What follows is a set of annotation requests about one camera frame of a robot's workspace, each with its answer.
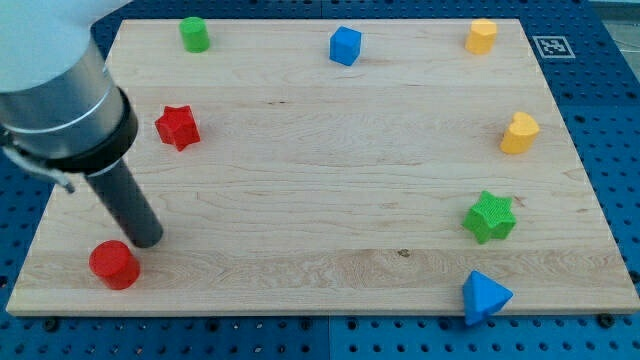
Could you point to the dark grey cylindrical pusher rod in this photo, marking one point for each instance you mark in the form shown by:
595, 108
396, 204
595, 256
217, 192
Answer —
119, 192

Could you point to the blue cube block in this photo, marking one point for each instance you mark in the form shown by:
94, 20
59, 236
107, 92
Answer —
345, 45

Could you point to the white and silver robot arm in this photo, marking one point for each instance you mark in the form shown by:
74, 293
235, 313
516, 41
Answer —
60, 106

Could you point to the yellow heart block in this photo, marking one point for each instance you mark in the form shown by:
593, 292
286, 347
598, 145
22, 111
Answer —
520, 134

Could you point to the green star block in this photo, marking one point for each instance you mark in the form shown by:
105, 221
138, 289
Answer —
490, 218

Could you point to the yellow hexagon block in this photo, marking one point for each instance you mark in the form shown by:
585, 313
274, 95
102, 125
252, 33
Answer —
481, 37

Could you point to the blue triangular block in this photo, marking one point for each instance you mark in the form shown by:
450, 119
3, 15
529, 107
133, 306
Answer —
482, 297

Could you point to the red star block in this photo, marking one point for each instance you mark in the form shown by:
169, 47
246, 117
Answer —
177, 127

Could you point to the red cylinder block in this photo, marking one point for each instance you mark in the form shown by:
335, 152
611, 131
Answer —
114, 264

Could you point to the white fiducial marker tag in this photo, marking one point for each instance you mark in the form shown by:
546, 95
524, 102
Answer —
553, 47

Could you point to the light wooden board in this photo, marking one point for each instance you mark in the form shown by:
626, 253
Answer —
319, 188

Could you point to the green cylinder block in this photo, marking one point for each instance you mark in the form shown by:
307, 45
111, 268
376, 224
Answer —
194, 34

